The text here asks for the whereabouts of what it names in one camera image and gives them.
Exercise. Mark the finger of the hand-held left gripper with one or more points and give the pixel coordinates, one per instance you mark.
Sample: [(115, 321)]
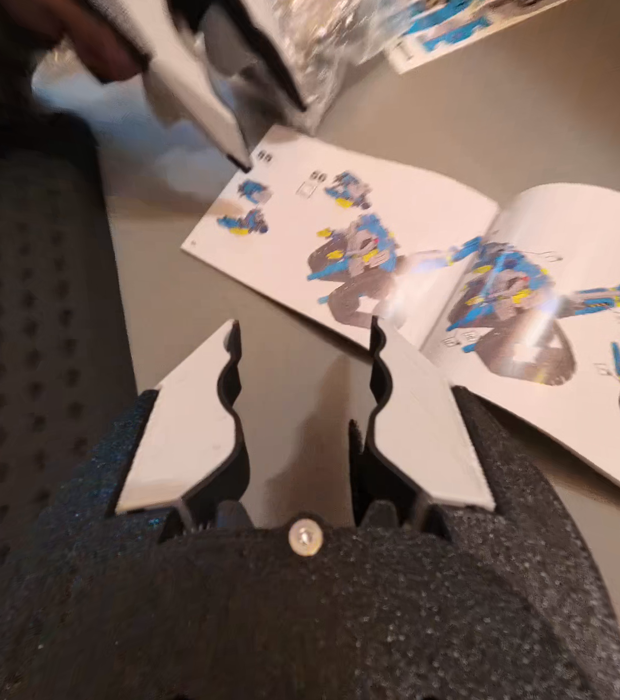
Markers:
[(260, 22), (189, 93)]

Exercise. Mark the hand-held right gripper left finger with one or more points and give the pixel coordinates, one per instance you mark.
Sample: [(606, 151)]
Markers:
[(178, 437)]

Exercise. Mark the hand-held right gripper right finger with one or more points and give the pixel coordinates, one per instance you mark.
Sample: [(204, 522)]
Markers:
[(430, 437)]

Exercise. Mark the clear bubble wrap bag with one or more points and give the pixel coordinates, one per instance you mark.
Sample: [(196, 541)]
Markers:
[(331, 44)]

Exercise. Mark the blue sticker sheet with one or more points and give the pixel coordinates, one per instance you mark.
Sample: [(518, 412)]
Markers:
[(452, 27)]

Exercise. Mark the small blue leaflet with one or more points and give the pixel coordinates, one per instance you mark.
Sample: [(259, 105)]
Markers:
[(397, 229)]

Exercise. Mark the person's left hand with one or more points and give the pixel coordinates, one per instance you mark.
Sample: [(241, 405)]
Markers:
[(96, 49)]

